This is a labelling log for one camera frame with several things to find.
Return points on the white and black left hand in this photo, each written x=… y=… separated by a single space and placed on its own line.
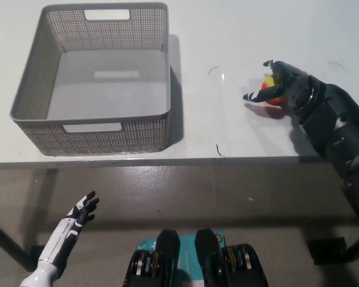
x=65 y=233

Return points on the black and white right hand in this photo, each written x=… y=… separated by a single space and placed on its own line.
x=296 y=86

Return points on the orange and yellow tennis ball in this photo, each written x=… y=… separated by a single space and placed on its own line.
x=270 y=83

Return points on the black table foot plate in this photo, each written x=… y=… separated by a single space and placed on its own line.
x=39 y=252
x=326 y=251

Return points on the grey perforated plastic basket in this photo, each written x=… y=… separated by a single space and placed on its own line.
x=107 y=140

